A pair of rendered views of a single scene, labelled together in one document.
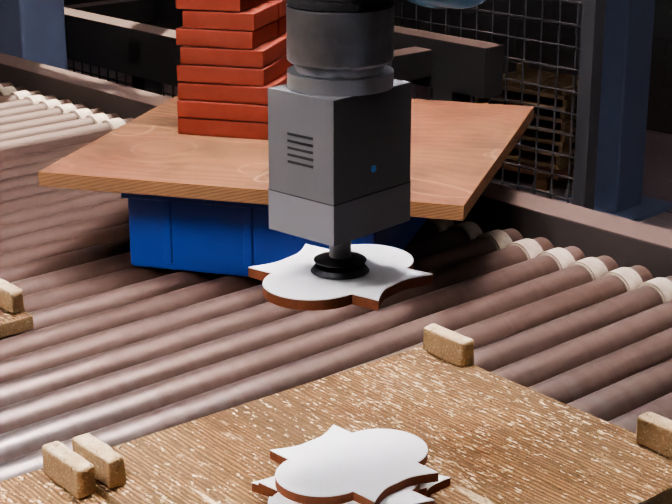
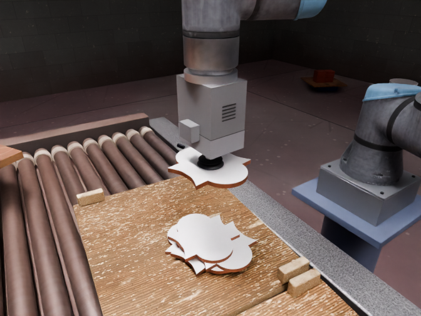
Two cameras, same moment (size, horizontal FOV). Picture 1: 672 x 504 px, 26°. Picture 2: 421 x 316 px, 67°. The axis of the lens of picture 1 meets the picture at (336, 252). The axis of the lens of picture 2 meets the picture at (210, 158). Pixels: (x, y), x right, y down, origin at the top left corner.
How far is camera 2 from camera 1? 1.03 m
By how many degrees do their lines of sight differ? 72
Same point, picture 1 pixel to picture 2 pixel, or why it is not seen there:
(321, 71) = (230, 69)
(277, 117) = (216, 101)
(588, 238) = not seen: hidden behind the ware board
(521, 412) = (151, 194)
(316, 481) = (220, 247)
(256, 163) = not seen: outside the picture
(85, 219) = not seen: outside the picture
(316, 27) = (235, 46)
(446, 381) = (113, 206)
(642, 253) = (37, 144)
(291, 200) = (223, 139)
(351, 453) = (197, 234)
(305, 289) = (234, 173)
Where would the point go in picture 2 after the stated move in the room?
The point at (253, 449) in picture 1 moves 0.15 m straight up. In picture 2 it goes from (145, 274) to (135, 205)
